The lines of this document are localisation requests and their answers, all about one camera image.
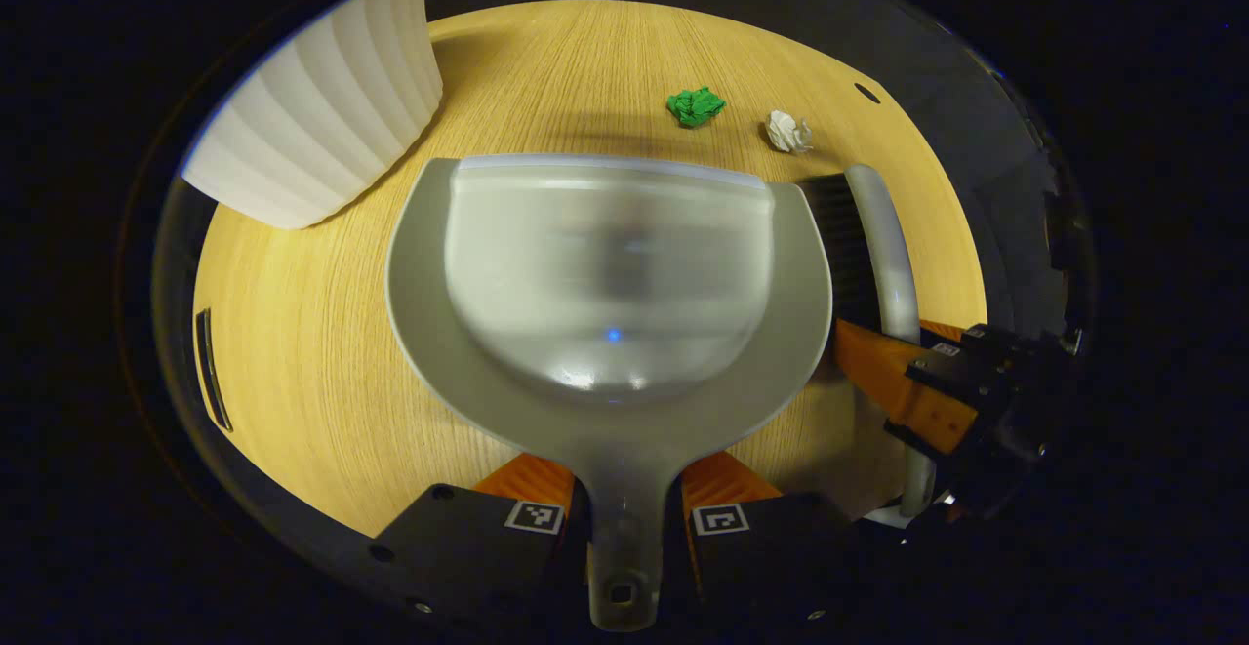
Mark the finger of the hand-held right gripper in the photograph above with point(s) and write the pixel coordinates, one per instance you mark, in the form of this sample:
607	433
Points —
888	377
945	332

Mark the wooden desktop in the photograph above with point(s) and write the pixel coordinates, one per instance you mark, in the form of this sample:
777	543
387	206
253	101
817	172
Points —
312	352

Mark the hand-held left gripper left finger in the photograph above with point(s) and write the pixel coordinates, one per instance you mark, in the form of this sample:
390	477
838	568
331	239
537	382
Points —
459	547

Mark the white paper ball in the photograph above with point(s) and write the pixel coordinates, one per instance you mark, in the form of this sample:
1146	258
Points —
784	131

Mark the green paper ball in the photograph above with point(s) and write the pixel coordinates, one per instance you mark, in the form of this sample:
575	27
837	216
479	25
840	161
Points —
695	106

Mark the light grey plastic dustpan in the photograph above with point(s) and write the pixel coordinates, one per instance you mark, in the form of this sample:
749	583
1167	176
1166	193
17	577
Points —
605	274

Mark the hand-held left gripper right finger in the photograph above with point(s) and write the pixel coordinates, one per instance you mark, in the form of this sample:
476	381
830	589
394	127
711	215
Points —
771	557

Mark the white ribbed garbage bin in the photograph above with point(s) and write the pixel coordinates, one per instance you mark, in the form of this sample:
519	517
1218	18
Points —
322	108

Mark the small light grey broom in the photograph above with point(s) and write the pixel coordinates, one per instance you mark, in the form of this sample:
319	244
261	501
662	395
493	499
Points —
883	235

